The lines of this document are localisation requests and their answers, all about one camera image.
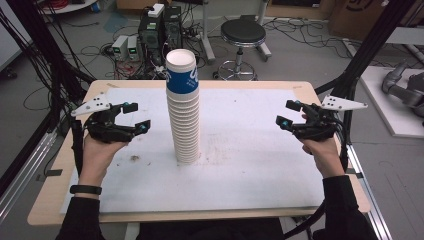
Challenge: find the black wristband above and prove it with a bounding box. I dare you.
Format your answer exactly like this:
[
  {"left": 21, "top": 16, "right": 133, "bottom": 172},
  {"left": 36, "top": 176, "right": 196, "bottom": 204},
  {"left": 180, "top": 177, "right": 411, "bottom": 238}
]
[{"left": 69, "top": 184, "right": 103, "bottom": 196}]

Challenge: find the stack of paper cups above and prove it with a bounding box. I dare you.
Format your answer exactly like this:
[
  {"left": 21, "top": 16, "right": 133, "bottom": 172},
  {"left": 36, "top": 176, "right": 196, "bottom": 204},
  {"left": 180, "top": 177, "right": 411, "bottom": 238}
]
[{"left": 165, "top": 48, "right": 201, "bottom": 165}]

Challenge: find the person's right hand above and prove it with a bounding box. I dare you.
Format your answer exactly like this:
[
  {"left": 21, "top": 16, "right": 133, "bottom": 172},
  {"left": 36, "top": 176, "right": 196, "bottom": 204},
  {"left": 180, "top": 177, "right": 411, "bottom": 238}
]
[{"left": 299, "top": 114, "right": 346, "bottom": 180}]

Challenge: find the aluminium rail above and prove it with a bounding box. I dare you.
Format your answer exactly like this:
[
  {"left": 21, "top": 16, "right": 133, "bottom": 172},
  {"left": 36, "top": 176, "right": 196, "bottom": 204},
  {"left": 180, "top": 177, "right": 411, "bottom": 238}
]
[
  {"left": 0, "top": 128, "right": 58, "bottom": 222},
  {"left": 345, "top": 143, "right": 394, "bottom": 240}
]

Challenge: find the black cable bundle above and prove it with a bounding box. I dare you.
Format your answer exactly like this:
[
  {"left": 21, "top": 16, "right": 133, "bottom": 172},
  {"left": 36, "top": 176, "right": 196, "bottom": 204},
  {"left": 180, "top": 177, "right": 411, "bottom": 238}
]
[{"left": 0, "top": 0, "right": 96, "bottom": 134}]

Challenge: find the white box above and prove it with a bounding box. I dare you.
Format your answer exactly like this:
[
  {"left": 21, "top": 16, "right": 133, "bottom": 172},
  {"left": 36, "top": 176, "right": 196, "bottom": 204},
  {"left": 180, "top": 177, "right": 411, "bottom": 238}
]
[{"left": 147, "top": 3, "right": 166, "bottom": 19}]

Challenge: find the white platform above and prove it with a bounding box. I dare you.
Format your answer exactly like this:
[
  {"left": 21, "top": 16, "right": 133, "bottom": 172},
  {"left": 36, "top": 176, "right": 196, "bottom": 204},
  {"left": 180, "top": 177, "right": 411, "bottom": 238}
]
[{"left": 359, "top": 65, "right": 424, "bottom": 140}]

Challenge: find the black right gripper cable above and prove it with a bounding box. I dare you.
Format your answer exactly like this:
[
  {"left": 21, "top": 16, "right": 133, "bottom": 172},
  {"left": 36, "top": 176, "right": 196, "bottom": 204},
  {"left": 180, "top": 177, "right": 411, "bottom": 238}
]
[{"left": 283, "top": 114, "right": 351, "bottom": 240}]

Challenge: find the cardboard box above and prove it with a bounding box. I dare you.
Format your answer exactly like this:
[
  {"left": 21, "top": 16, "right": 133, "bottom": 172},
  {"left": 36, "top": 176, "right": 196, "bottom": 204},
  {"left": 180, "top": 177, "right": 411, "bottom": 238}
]
[{"left": 327, "top": 0, "right": 424, "bottom": 43}]

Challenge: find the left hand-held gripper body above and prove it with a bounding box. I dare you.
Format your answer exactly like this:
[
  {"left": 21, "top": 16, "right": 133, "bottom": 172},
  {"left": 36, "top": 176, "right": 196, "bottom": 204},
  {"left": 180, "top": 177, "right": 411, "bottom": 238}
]
[{"left": 70, "top": 93, "right": 136, "bottom": 144}]

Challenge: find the person's left hand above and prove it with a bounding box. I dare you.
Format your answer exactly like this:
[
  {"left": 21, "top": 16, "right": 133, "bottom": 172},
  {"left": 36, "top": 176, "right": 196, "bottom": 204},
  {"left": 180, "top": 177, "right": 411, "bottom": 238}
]
[{"left": 79, "top": 134, "right": 130, "bottom": 188}]

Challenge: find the wooden table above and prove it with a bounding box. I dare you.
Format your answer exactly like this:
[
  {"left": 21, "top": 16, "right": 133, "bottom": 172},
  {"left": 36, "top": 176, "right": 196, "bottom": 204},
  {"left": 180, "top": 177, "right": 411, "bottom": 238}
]
[{"left": 27, "top": 79, "right": 372, "bottom": 227}]

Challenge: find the grey metal stand leg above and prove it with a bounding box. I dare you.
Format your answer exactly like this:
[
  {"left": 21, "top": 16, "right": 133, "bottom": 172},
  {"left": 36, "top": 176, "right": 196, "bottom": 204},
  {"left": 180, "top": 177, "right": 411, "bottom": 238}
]
[
  {"left": 199, "top": 0, "right": 217, "bottom": 65},
  {"left": 255, "top": 0, "right": 273, "bottom": 63}
]

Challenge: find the black metal frame post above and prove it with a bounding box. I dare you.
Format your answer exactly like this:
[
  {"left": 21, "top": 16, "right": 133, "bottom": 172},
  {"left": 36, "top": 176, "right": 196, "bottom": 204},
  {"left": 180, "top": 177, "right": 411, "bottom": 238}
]
[{"left": 314, "top": 0, "right": 418, "bottom": 145}]

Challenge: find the black round stool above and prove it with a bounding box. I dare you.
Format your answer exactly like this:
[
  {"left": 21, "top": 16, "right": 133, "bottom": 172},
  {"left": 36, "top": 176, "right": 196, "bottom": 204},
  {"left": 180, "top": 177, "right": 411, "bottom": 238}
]
[{"left": 213, "top": 18, "right": 268, "bottom": 82}]

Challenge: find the black computer tower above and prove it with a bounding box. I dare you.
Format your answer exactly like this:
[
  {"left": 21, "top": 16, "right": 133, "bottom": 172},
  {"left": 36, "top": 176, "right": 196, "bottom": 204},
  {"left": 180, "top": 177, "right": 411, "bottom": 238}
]
[
  {"left": 137, "top": 13, "right": 167, "bottom": 67},
  {"left": 163, "top": 5, "right": 184, "bottom": 51}
]

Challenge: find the person's dark lap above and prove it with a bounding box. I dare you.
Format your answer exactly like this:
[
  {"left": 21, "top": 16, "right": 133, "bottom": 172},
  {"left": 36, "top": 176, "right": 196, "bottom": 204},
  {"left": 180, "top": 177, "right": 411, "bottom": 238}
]
[{"left": 136, "top": 217, "right": 285, "bottom": 240}]

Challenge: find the grey power supply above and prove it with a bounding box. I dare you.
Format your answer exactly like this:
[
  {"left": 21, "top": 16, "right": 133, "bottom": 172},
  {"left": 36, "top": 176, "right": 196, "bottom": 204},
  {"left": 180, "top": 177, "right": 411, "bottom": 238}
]
[
  {"left": 111, "top": 34, "right": 130, "bottom": 61},
  {"left": 126, "top": 35, "right": 141, "bottom": 62}
]

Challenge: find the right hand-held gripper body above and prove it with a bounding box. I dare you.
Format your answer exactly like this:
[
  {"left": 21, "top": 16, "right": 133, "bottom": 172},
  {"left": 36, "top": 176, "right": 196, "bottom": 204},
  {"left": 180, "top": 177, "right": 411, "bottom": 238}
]
[{"left": 293, "top": 94, "right": 369, "bottom": 141}]

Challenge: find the white table mat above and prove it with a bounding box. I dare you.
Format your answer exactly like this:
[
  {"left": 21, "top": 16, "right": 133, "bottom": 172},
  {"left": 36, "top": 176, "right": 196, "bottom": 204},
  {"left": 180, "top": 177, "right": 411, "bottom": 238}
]
[{"left": 59, "top": 87, "right": 326, "bottom": 215}]

